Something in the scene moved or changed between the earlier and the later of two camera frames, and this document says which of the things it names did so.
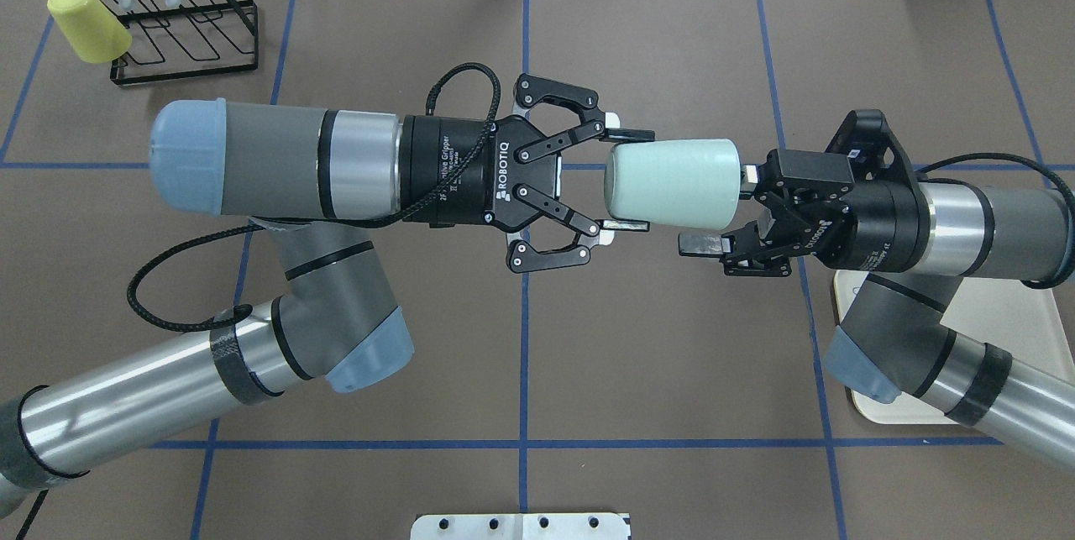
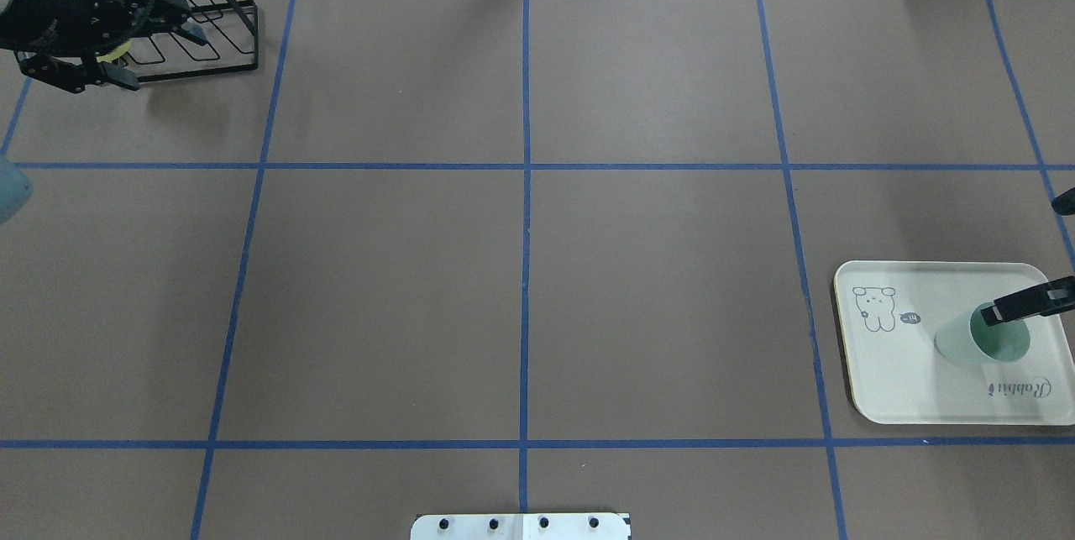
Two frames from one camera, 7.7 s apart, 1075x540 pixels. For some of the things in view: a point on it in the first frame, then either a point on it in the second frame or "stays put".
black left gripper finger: [523, 257] → [65, 76]
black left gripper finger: [595, 122] → [153, 5]
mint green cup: [673, 184] → [970, 341]
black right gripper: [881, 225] → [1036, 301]
